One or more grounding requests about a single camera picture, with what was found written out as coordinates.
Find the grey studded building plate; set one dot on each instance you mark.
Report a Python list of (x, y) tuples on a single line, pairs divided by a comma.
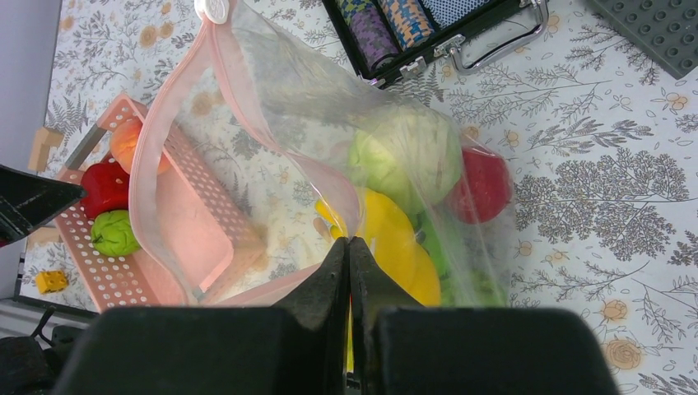
[(664, 30)]

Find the orange peach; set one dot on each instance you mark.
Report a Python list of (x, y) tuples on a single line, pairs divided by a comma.
[(123, 141)]

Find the red bell pepper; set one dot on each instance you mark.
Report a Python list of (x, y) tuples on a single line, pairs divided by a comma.
[(106, 186)]

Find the clear zip top bag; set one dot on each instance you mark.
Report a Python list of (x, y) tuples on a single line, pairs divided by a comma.
[(292, 100)]

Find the tan wooden block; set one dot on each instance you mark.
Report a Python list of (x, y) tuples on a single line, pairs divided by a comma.
[(45, 139)]

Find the green cabbage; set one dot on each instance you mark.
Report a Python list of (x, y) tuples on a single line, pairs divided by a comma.
[(410, 155)]

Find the small yellow block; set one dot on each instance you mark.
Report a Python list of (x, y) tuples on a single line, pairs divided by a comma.
[(51, 281)]

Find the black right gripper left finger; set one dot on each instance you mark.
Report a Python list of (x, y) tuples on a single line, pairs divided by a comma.
[(294, 346)]

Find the black poker chip case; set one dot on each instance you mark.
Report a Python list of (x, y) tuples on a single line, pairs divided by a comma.
[(391, 41)]

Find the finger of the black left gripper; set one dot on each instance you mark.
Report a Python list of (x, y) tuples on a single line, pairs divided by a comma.
[(29, 201)]

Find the pink plastic basket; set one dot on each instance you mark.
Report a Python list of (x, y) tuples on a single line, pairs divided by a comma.
[(203, 242)]

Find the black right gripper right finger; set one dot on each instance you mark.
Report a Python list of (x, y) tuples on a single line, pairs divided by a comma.
[(403, 347)]

